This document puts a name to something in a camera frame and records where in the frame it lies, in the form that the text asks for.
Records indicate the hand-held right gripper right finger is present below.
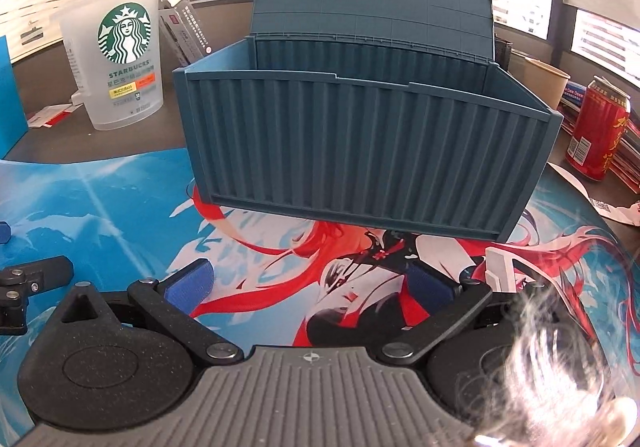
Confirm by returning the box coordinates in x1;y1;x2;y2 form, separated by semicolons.
376;261;569;367

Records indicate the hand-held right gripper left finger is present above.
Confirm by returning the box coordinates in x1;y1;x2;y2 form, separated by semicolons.
45;258;245;369

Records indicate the teal container storage box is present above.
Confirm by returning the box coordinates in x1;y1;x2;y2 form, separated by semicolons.
172;0;562;243

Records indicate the printed blue desk mat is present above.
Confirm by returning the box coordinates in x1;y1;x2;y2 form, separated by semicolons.
0;146;640;408

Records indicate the red and white card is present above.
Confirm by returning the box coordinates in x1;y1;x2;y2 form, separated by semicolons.
26;103;76;128

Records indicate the blue paper bag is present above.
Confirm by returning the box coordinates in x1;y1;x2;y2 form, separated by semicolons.
0;34;29;158

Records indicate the grey fluffy fur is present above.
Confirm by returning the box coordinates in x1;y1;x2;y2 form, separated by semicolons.
465;277;640;447

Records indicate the large translucent plastic cup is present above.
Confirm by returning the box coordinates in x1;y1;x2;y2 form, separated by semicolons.
52;0;168;131

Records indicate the white printed paper slip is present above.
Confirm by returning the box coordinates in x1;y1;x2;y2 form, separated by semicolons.
547;162;640;227

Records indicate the red drink can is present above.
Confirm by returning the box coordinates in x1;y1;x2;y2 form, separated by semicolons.
565;75;632;182

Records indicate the brown paper cup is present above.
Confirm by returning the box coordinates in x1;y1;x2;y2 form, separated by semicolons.
509;49;572;112

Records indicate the grey and white pen box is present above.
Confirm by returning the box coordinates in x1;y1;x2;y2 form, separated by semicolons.
159;0;216;68

